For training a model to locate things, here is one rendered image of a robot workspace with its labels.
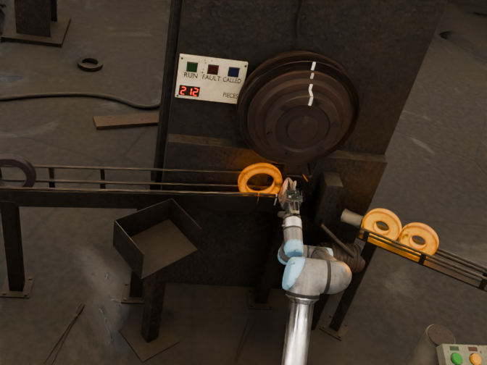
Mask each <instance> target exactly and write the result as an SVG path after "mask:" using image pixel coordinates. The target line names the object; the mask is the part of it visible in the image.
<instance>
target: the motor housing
mask: <svg viewBox="0 0 487 365"><path fill-rule="evenodd" d="M344 245H345V246H346V247H347V248H348V249H350V250H351V251H352V252H353V253H354V254H356V255H357V258H356V259H353V258H352V257H350V255H349V254H348V253H347V252H345V251H344V250H343V249H342V248H341V247H340V246H338V245H337V244H336V243H332V242H321V243H320V242H319V243H318V244H317V245H316V246H318V247H326V248H331V249H332V251H333V257H334V258H335V259H336V260H339V261H342V262H344V263H345V264H346V265H347V266H348V267H349V268H350V270H351V273H358V272H361V271H362V270H363V269H364V267H365V260H364V259H363V258H362V256H360V254H361V252H362V249H363V246H361V245H359V244H351V243H344ZM329 295H330V294H324V293H320V298H319V300H318V301H316V302H315V303H314V308H313V315H312V326H311V330H315V328H316V326H317V323H318V321H319V319H320V316H321V313H322V311H323V309H324V307H325V304H326V302H327V299H328V296H329Z"/></svg>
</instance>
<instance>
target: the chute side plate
mask: <svg viewBox="0 0 487 365"><path fill-rule="evenodd" d="M258 197H259V199H258ZM171 198H172V199H173V200H174V201H175V202H176V203H177V204H178V205H179V206H180V207H181V208H182V209H183V210H218V211H265V212H274V213H278V212H279V211H282V210H283V208H281V207H280V206H281V205H280V203H279V199H278V197H271V196H240V195H207V194H175V193H111V192H78V191H45V190H0V201H10V202H14V203H15V206H26V207H65V208H103V209H137V204H149V205H152V206H153V205H155V204H158V203H161V202H163V201H166V200H168V199H171ZM275 199H277V201H276V203H275ZM274 203H275V205H274Z"/></svg>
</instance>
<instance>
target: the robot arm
mask: <svg viewBox="0 0 487 365"><path fill-rule="evenodd" d="M288 184H289V189H290V190H288ZM299 194H300V195H299ZM278 199H279V203H280V205H281V206H280V207H281V208H283V209H285V211H279V212H278V217H280V218H282V219H283V225H282V227H283V237H284V240H283V243H282V245H281V247H280V248H279V251H278V260H279V262H280V263H282V264H285V265H286V268H285V270H284V273H283V281H282V287H283V289H284V290H286V295H287V297H288V298H289V305H288V316H287V322H286V333H285V340H284V346H283V357H282V364H281V365H307V356H308V350H309V339H310V332H311V326H312V315H313V308H314V303H315V302H316V301H318V300H319V298H320V293H324V294H335V293H339V292H341V291H343V290H345V289H346V288H347V287H348V286H349V284H350V282H351V270H350V268H349V267H348V266H347V265H346V264H345V263H344V262H342V261H339V260H336V259H335V258H334V257H333V251H332V249H331V248H326V247H318V246H307V245H304V244H303V237H302V225H301V217H300V215H299V207H300V206H301V203H302V202H303V201H302V191H301V192H300V193H299V190H296V181H294V182H293V181H292V180H291V178H290V177H287V178H286V180H285V181H284V183H283V186H282V188H281V189H280V192H279V194H278Z"/></svg>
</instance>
